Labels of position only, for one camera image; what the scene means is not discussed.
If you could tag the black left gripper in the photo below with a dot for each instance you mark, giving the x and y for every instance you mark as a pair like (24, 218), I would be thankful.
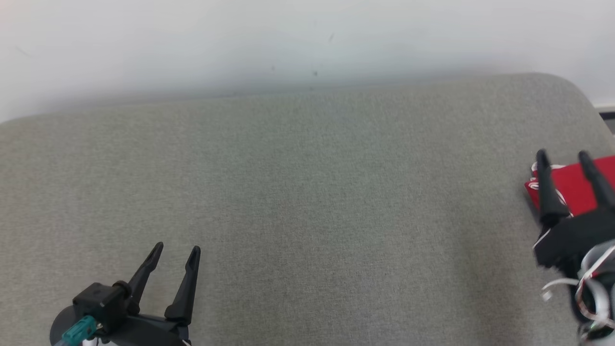
(144, 331)

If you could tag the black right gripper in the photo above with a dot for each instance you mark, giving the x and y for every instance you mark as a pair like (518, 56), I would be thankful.
(567, 238)

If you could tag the red Bulls jersey white sleeves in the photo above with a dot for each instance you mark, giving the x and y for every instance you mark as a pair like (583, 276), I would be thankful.
(574, 185)

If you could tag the grey fabric sofa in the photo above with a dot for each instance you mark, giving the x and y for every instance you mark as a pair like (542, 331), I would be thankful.
(307, 202)

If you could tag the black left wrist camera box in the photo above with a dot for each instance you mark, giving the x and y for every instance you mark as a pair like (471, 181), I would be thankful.
(101, 300)

